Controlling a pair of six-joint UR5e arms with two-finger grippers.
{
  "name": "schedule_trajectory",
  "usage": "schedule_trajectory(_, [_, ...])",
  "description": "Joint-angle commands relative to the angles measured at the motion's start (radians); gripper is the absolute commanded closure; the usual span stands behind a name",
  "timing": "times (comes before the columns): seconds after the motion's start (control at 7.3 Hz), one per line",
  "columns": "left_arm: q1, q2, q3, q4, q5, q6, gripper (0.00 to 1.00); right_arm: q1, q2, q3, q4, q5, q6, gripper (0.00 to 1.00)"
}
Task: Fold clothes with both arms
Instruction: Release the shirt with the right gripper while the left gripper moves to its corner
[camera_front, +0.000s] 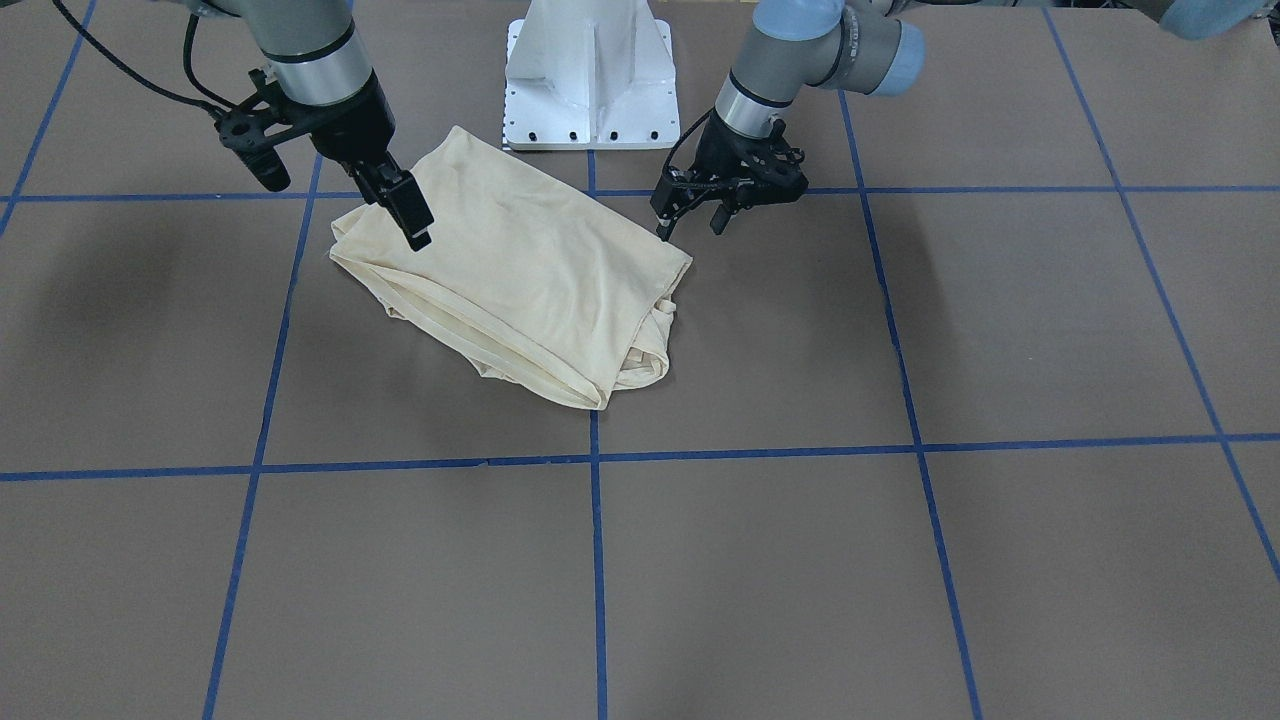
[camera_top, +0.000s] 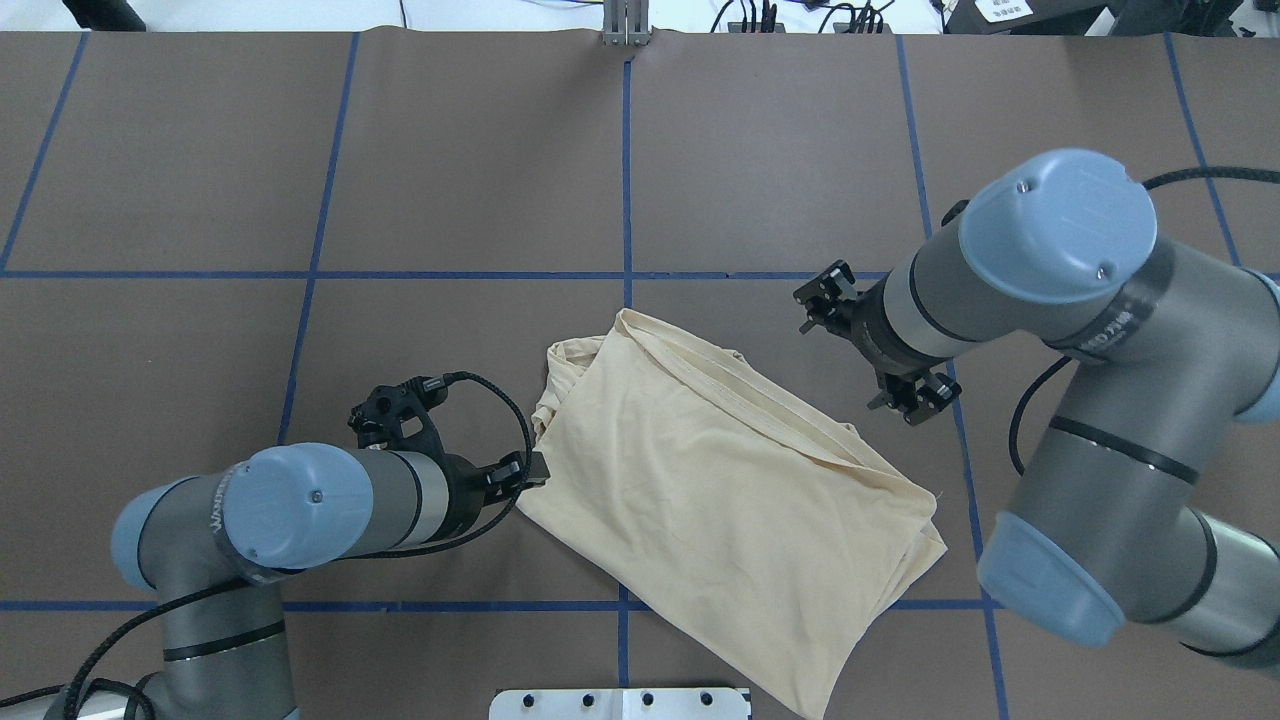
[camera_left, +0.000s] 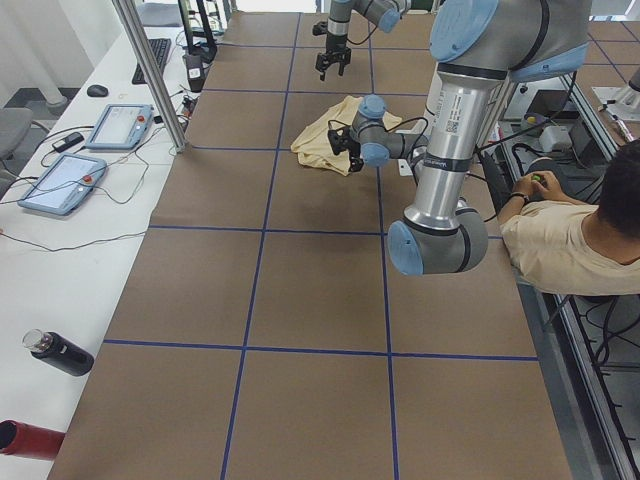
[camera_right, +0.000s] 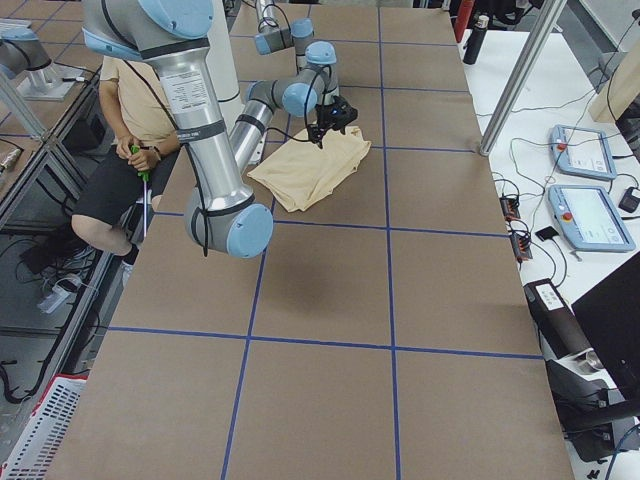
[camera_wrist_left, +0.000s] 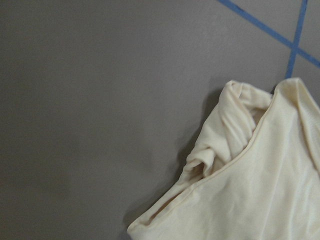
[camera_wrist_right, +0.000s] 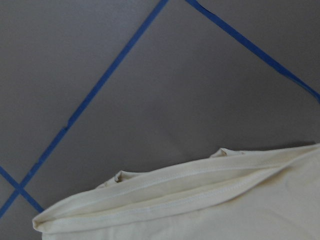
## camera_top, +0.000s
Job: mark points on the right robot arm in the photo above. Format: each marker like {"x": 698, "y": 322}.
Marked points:
{"x": 1172, "y": 348}

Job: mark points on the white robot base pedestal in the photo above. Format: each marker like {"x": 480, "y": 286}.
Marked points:
{"x": 623, "y": 703}

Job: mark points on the aluminium frame post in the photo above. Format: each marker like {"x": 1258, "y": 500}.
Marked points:
{"x": 626, "y": 23}

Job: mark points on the cream long-sleeve printed shirt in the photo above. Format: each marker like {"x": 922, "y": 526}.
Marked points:
{"x": 754, "y": 523}

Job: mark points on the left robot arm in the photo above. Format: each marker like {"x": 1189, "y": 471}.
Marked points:
{"x": 214, "y": 549}

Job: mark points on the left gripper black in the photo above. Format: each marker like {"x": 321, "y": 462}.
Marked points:
{"x": 463, "y": 497}

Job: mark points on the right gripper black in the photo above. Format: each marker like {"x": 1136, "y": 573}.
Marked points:
{"x": 868, "y": 322}

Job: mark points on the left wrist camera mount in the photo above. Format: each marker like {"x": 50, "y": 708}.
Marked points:
{"x": 397, "y": 418}

